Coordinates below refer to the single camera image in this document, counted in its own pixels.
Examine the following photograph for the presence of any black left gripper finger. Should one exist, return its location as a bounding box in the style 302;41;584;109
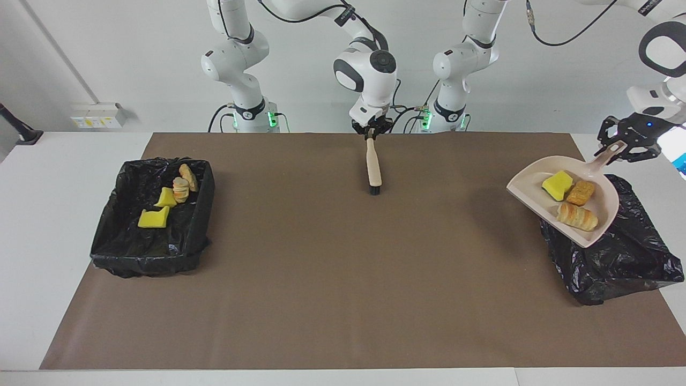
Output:
596;117;627;156
622;142;662;163

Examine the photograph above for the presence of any beige hand brush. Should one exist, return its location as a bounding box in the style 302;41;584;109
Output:
366;137;383;195

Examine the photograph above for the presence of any brown bread piece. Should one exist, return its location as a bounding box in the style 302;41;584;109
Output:
566;181;595;207

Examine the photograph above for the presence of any yellow and green sponge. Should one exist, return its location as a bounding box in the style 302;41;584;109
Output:
542;170;574;195

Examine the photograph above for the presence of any striped orange bread roll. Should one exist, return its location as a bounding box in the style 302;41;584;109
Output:
556;202;599;232

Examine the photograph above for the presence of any beige plastic dustpan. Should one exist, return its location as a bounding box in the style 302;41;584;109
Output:
506;144;629;248

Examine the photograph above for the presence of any notched yellow sponge piece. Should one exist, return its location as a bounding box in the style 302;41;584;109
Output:
138;206;170;229

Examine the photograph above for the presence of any slanted bin with black bag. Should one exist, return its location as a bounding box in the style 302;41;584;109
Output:
539;174;685;306

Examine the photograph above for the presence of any square bin with black bag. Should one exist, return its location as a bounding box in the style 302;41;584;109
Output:
90;157;216;278

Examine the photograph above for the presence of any brown paper table mat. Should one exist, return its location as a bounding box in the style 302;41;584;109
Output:
39;132;686;370

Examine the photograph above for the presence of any black stand foot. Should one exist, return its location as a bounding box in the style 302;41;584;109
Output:
0;103;43;145

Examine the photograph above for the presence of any black left base cable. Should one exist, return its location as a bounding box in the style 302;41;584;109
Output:
394;80;443;133

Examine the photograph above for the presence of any black base cable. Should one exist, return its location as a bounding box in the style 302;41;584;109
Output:
394;80;443;133
208;103;236;133

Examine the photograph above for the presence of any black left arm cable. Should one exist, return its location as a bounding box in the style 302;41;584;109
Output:
525;0;620;47

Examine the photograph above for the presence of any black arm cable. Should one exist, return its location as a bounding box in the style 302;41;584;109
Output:
525;0;620;47
257;0;400;108

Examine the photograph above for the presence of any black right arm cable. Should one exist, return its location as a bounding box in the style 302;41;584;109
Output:
257;0;400;108

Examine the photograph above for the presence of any black right base cable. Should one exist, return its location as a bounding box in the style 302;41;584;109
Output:
208;103;236;133

